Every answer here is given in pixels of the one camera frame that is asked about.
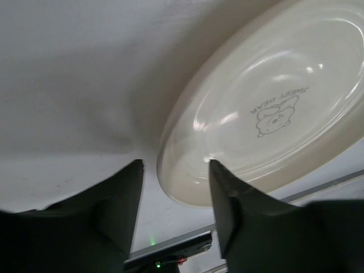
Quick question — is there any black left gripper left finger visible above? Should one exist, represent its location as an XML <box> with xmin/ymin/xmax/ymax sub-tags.
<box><xmin>42</xmin><ymin>159</ymin><xmax>144</xmax><ymax>257</ymax></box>

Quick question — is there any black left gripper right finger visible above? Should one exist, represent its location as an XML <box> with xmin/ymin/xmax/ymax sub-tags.
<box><xmin>208</xmin><ymin>159</ymin><xmax>308</xmax><ymax>259</ymax></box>

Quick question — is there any cream bear plate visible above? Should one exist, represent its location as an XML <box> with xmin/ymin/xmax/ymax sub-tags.
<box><xmin>157</xmin><ymin>1</ymin><xmax>363</xmax><ymax>208</ymax></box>

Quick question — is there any aluminium front rail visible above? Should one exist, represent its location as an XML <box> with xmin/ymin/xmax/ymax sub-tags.
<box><xmin>130</xmin><ymin>171</ymin><xmax>363</xmax><ymax>258</ymax></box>

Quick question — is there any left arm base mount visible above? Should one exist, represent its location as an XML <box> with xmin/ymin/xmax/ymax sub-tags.
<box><xmin>124</xmin><ymin>228</ymin><xmax>213</xmax><ymax>272</ymax></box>

